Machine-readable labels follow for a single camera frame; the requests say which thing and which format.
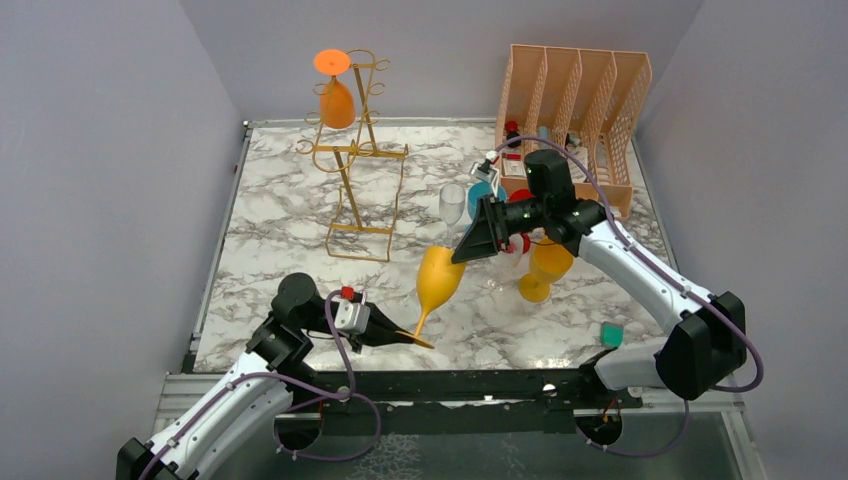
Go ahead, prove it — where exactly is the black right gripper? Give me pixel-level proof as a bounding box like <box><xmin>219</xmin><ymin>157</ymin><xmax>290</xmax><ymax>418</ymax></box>
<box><xmin>452</xmin><ymin>194</ymin><xmax>548</xmax><ymax>265</ymax></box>

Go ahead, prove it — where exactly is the clear front wine glass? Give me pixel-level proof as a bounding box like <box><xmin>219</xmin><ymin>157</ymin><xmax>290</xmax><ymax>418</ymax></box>
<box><xmin>486</xmin><ymin>238</ymin><xmax>531</xmax><ymax>291</ymax></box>

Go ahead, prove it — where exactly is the clear wine glass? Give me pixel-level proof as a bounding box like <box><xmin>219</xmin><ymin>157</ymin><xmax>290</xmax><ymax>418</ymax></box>
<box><xmin>486</xmin><ymin>238</ymin><xmax>531</xmax><ymax>291</ymax></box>
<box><xmin>439</xmin><ymin>183</ymin><xmax>466</xmax><ymax>246</ymax></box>

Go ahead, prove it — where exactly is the blue plastic wine glass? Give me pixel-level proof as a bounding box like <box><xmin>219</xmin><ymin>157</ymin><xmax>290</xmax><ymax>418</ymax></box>
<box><xmin>466</xmin><ymin>182</ymin><xmax>507</xmax><ymax>220</ymax></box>

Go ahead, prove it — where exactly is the yellow wine glass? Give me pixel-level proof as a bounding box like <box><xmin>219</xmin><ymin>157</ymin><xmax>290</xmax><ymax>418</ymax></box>
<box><xmin>395</xmin><ymin>246</ymin><xmax>466</xmax><ymax>349</ymax></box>
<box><xmin>518</xmin><ymin>238</ymin><xmax>574</xmax><ymax>303</ymax></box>

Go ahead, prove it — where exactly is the red plastic wine glass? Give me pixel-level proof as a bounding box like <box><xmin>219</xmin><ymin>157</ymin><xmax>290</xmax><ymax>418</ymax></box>
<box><xmin>499</xmin><ymin>188</ymin><xmax>535</xmax><ymax>253</ymax></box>

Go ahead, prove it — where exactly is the orange wine glass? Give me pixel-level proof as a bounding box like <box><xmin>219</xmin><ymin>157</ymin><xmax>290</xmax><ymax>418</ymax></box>
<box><xmin>313</xmin><ymin>49</ymin><xmax>356</xmax><ymax>129</ymax></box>

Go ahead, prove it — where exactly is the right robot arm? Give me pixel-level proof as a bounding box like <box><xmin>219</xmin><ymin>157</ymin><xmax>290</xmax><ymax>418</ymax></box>
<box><xmin>451</xmin><ymin>149</ymin><xmax>747</xmax><ymax>407</ymax></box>

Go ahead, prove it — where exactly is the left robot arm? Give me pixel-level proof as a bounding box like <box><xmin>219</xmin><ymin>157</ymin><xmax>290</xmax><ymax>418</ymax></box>
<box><xmin>115</xmin><ymin>272</ymin><xmax>418</xmax><ymax>479</ymax></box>

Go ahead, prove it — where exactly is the white red labelled box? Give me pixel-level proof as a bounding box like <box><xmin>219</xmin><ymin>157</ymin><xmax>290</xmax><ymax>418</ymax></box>
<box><xmin>501</xmin><ymin>153</ymin><xmax>526</xmax><ymax>178</ymax></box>

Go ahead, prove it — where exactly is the red black small bottle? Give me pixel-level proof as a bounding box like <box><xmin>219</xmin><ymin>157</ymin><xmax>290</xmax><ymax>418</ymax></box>
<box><xmin>504</xmin><ymin>120</ymin><xmax>522</xmax><ymax>149</ymax></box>

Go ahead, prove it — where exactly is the green small block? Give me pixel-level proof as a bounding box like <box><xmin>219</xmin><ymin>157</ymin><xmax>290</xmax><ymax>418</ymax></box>
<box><xmin>599</xmin><ymin>322</ymin><xmax>625</xmax><ymax>349</ymax></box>

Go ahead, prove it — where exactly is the peach plastic file organizer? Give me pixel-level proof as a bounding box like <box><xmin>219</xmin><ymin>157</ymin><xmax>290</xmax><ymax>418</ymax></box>
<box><xmin>495</xmin><ymin>44</ymin><xmax>652</xmax><ymax>219</ymax></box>

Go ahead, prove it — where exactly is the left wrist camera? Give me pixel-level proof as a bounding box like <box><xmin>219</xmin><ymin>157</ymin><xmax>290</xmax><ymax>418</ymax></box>
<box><xmin>334</xmin><ymin>286</ymin><xmax>370</xmax><ymax>335</ymax></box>

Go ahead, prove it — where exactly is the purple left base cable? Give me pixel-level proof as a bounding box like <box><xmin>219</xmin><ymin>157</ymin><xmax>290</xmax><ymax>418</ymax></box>
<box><xmin>272</xmin><ymin>392</ymin><xmax>383</xmax><ymax>464</ymax></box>

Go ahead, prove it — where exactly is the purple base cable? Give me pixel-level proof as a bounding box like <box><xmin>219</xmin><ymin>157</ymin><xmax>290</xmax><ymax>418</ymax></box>
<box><xmin>272</xmin><ymin>392</ymin><xmax>383</xmax><ymax>464</ymax></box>
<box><xmin>573</xmin><ymin>397</ymin><xmax>692</xmax><ymax>461</ymax></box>

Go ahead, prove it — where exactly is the gold wire glass rack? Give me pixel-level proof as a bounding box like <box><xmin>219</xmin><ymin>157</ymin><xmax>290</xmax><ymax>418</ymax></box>
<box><xmin>295</xmin><ymin>48</ymin><xmax>410</xmax><ymax>264</ymax></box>

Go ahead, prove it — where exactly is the black mounting rail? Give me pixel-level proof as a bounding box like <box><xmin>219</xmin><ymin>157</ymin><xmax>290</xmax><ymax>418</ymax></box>
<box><xmin>251</xmin><ymin>367</ymin><xmax>644</xmax><ymax>437</ymax></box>

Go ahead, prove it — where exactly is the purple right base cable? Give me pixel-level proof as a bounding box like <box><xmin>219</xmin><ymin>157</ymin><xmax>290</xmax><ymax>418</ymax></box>
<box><xmin>573</xmin><ymin>397</ymin><xmax>692</xmax><ymax>461</ymax></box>

